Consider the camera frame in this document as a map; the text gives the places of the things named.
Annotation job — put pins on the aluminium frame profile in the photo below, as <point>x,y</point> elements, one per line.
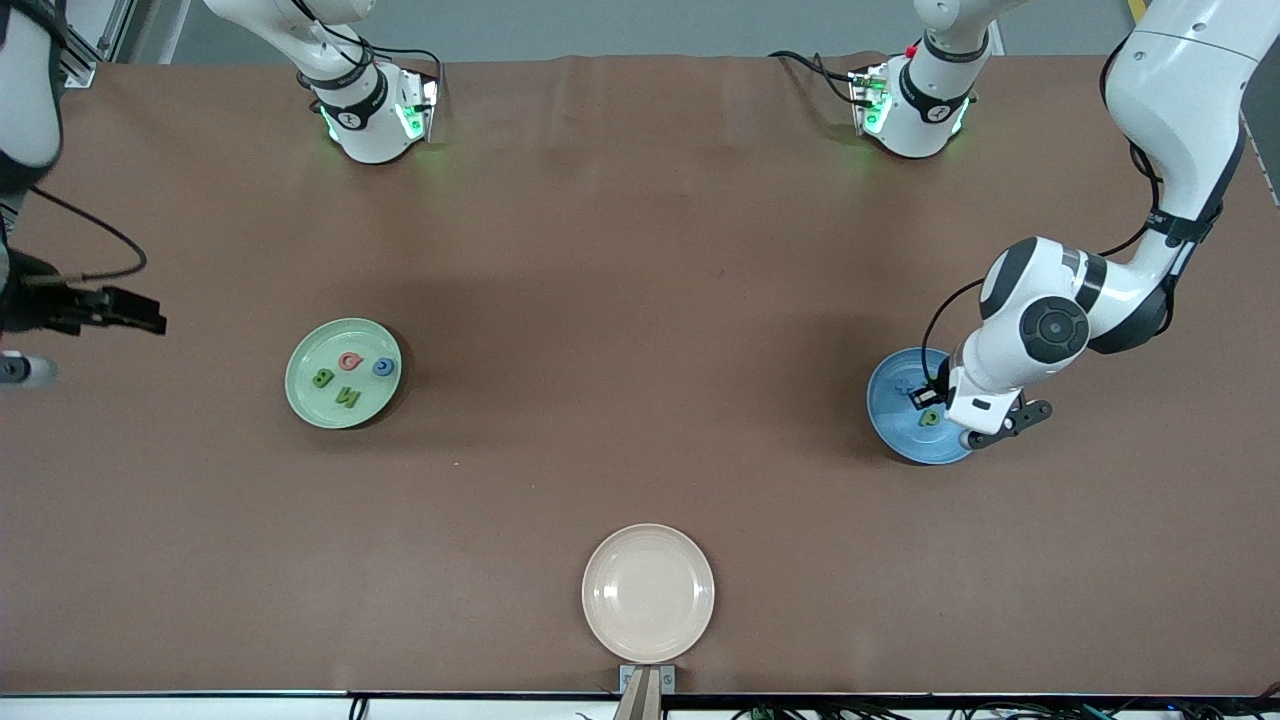
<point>78,65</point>

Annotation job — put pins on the pink foam letter Q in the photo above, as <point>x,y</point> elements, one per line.
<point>342,364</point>

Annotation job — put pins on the green foam letter d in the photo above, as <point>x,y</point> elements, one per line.
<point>938,414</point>

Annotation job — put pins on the light green plate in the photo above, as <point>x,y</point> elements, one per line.
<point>343,340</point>

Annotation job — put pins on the green foam letter B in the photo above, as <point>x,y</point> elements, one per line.
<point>322,379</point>

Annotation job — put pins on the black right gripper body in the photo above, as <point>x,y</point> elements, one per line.
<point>30,300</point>

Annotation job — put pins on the blue foam letter t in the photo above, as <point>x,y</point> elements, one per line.
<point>905,385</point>

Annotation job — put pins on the green foam letter N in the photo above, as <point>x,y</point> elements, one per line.
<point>348,398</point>

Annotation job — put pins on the beige plate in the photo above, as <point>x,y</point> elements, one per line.
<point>648,593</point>

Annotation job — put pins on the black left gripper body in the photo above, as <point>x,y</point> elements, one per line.
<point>938,386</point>

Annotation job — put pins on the blue plate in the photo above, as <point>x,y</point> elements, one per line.
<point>900,430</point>

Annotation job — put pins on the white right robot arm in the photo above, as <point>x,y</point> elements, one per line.
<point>370,120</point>

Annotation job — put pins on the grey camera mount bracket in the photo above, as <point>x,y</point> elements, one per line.
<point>640,700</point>

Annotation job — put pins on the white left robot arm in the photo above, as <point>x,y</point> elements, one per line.
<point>1180,80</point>

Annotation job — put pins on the brown table mat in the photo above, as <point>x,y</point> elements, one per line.
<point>600,300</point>

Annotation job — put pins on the blue foam letter G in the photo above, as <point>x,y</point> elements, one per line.
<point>384,375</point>

